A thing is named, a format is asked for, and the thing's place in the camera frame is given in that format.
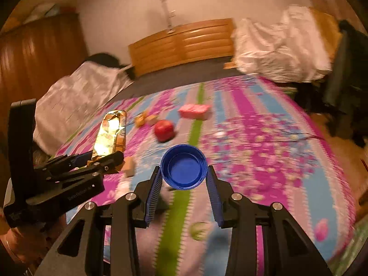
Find person's left hand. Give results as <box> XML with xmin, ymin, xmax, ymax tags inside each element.
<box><xmin>7</xmin><ymin>218</ymin><xmax>68</xmax><ymax>263</ymax></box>

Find wooden headboard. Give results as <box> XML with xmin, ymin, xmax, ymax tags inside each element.
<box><xmin>128</xmin><ymin>18</ymin><xmax>235</xmax><ymax>77</ymax></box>

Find gold foil snack packet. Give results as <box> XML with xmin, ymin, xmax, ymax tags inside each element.
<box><xmin>92</xmin><ymin>109</ymin><xmax>127</xmax><ymax>161</ymax></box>

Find floral striped blanket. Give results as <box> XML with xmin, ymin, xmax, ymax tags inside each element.
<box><xmin>55</xmin><ymin>76</ymin><xmax>360</xmax><ymax>276</ymax></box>

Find dark jacket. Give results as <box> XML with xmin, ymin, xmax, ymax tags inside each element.
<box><xmin>322</xmin><ymin>20</ymin><xmax>368</xmax><ymax>147</ymax></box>

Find dark grey mattress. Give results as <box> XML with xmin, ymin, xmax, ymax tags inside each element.
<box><xmin>108</xmin><ymin>56</ymin><xmax>250</xmax><ymax>104</ymax></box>

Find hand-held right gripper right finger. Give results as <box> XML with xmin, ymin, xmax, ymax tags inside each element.
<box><xmin>206</xmin><ymin>165</ymin><xmax>334</xmax><ymax>276</ymax></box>

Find red apple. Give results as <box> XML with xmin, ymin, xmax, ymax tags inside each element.
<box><xmin>154</xmin><ymin>120</ymin><xmax>174</xmax><ymax>142</ymax></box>

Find brown wooden wardrobe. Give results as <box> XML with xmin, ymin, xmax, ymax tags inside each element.
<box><xmin>0</xmin><ymin>13</ymin><xmax>88</xmax><ymax>127</ymax></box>

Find hanging metal pole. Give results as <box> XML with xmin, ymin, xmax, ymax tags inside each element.
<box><xmin>154</xmin><ymin>0</ymin><xmax>177</xmax><ymax>33</ymax></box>

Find pale storage bundles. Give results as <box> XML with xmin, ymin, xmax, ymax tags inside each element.
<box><xmin>23</xmin><ymin>3</ymin><xmax>78</xmax><ymax>23</ymax></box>

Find pink box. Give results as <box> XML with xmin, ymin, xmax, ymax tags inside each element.
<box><xmin>178</xmin><ymin>103</ymin><xmax>212</xmax><ymax>120</ymax></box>

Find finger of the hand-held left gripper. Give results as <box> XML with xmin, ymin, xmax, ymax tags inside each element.
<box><xmin>43</xmin><ymin>151</ymin><xmax>125</xmax><ymax>183</ymax></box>
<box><xmin>46</xmin><ymin>154</ymin><xmax>90</xmax><ymax>170</ymax></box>

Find tan sponge block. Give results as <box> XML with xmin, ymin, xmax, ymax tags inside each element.
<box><xmin>122</xmin><ymin>157</ymin><xmax>135</xmax><ymax>178</ymax></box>

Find black clothing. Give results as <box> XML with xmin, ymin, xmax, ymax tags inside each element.
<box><xmin>85</xmin><ymin>52</ymin><xmax>137</xmax><ymax>79</ymax></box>

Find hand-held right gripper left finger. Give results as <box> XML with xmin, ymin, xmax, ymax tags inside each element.
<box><xmin>36</xmin><ymin>165</ymin><xmax>164</xmax><ymax>276</ymax></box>

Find white satin cover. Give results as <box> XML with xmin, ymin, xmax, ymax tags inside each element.
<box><xmin>33</xmin><ymin>62</ymin><xmax>134</xmax><ymax>154</ymax></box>
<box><xmin>231</xmin><ymin>4</ymin><xmax>331</xmax><ymax>82</ymax></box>

